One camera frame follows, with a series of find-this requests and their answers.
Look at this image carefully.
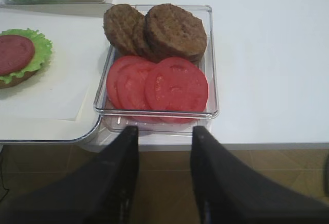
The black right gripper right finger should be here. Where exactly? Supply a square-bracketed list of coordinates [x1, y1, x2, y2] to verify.
[190, 126, 328, 223]

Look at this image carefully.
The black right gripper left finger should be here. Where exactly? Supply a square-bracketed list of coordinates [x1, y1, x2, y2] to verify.
[1, 126, 139, 223]

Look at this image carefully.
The brown burger patty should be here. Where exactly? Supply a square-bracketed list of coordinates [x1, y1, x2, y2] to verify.
[132, 16, 160, 63]
[144, 4, 207, 63]
[103, 4, 144, 55]

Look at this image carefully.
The white paper sheet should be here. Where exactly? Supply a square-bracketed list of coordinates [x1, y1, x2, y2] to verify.
[1, 7, 109, 120]

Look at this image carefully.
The white serving tray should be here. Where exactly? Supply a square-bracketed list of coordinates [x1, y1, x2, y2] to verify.
[1, 4, 110, 144]

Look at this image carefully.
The red tomato slice front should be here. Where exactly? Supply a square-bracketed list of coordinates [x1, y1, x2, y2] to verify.
[144, 57, 208, 113]

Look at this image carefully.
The red tomato slice middle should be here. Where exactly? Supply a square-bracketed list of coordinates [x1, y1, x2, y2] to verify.
[117, 61, 156, 110]

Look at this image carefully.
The red tomato slice left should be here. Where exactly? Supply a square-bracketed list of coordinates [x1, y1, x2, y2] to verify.
[106, 55, 147, 109]

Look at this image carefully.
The clear patty and tomato container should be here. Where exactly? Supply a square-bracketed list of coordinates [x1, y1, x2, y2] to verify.
[94, 5, 220, 135]

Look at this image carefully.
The brown bottom bun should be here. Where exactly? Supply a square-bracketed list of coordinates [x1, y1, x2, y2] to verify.
[0, 70, 37, 89]

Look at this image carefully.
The green lettuce leaf on bun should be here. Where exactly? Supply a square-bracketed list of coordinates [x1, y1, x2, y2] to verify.
[1, 28, 52, 84]

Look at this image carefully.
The red tomato slice on burger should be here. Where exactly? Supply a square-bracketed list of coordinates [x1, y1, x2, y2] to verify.
[1, 34, 35, 76]

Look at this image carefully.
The brown burger patty top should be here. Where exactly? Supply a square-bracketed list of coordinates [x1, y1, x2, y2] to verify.
[144, 4, 207, 63]

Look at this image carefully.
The black cable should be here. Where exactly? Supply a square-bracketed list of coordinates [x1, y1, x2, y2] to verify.
[0, 154, 8, 201]

